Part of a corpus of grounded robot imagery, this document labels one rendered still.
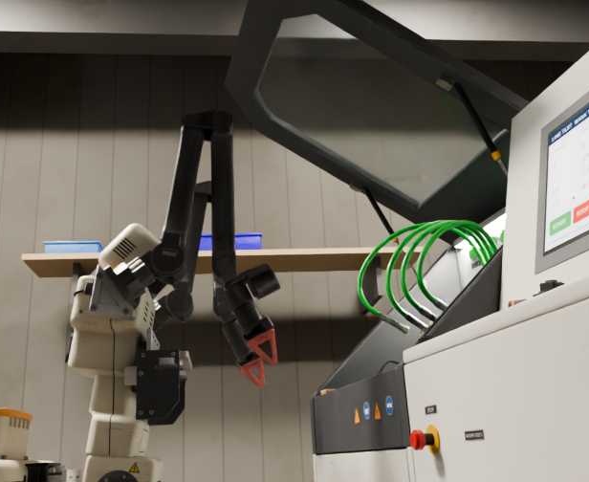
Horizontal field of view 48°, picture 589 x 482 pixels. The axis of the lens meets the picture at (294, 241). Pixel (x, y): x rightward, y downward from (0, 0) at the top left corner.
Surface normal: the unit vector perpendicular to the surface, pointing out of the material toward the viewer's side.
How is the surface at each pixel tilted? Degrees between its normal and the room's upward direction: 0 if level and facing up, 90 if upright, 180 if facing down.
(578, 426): 90
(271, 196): 90
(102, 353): 90
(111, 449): 90
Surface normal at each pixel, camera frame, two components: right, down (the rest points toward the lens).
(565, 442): -0.97, -0.03
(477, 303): 0.25, -0.32
